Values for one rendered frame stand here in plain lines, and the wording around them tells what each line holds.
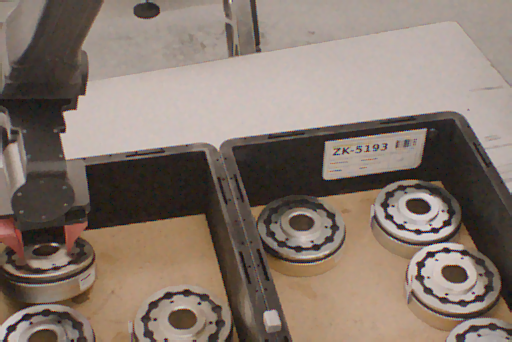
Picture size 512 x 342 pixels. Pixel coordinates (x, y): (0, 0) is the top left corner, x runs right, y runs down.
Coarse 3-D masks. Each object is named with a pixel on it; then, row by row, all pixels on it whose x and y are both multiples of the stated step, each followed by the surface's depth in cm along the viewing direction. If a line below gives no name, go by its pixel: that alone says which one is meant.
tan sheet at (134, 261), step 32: (160, 224) 119; (192, 224) 119; (96, 256) 115; (128, 256) 115; (160, 256) 115; (192, 256) 116; (0, 288) 111; (96, 288) 112; (128, 288) 112; (160, 288) 112; (224, 288) 112; (0, 320) 108; (96, 320) 108; (128, 320) 108
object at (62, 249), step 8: (48, 240) 111; (32, 248) 109; (40, 248) 110; (48, 248) 111; (56, 248) 110; (64, 248) 109; (24, 256) 108; (32, 256) 108; (40, 256) 108; (48, 256) 108; (56, 256) 107; (64, 256) 108
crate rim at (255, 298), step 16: (192, 144) 115; (208, 144) 115; (96, 160) 112; (112, 160) 112; (128, 160) 113; (144, 160) 113; (208, 160) 113; (224, 176) 111; (224, 192) 109; (224, 208) 107; (240, 224) 106; (240, 240) 104; (240, 256) 103; (240, 272) 101; (256, 288) 99; (256, 304) 97; (256, 320) 96; (272, 336) 95
